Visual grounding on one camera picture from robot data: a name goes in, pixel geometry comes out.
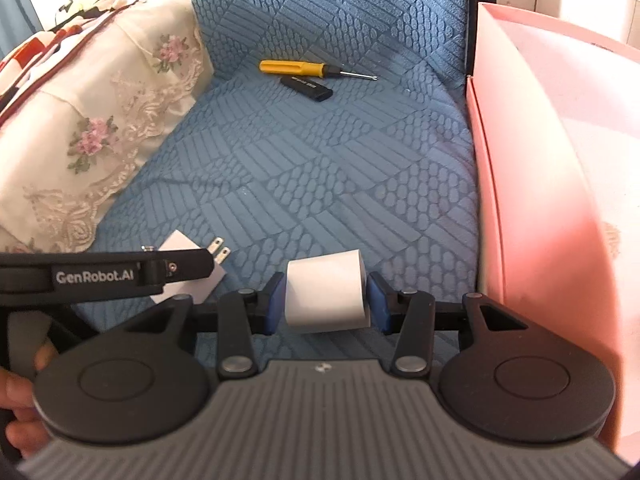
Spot person's left hand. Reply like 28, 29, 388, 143
0, 341, 59, 461

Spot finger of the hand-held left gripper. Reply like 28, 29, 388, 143
141, 245, 217, 290

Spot blue textured chair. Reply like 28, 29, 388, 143
75, 0, 482, 361

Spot pink cardboard box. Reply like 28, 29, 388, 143
465, 2, 640, 463

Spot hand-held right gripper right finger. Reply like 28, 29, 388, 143
365, 270, 529, 381

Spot red black striped blanket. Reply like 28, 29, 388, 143
0, 0, 184, 127

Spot black flash drive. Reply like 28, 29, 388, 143
280, 76, 334, 104

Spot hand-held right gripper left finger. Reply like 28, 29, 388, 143
122, 272, 289, 382

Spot blue curtain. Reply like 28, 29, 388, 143
0, 0, 47, 57

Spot yellow handled screwdriver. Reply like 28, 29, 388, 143
259, 59, 379, 82

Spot white charger plug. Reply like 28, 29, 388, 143
148, 230, 232, 307

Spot white paper roll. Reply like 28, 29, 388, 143
284, 248, 372, 335

